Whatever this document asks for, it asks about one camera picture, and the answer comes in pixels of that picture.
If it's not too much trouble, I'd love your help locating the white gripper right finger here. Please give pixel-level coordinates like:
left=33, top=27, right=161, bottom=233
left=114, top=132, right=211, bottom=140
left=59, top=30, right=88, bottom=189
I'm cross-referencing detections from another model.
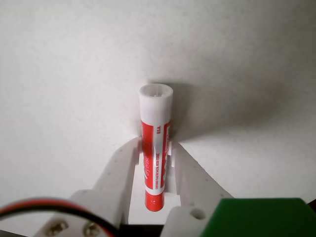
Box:
left=160, top=141, right=235, bottom=237

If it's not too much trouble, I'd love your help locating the green camera mount with camera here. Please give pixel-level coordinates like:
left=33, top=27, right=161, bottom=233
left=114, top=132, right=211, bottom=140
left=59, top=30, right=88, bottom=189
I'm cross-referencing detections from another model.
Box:
left=199, top=197, right=316, bottom=237

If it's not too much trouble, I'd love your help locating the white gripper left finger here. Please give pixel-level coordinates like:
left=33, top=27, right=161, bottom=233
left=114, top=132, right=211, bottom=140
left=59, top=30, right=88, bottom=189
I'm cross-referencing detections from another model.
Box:
left=33, top=137, right=144, bottom=237

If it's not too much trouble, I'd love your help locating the red black servo cable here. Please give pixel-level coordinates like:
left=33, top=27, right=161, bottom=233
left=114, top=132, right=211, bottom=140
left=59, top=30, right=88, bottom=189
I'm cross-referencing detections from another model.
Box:
left=0, top=197, right=118, bottom=237

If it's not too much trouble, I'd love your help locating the red dry erase marker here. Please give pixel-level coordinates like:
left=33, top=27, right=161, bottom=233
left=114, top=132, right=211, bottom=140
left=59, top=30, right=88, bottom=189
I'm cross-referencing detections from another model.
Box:
left=138, top=83, right=174, bottom=213

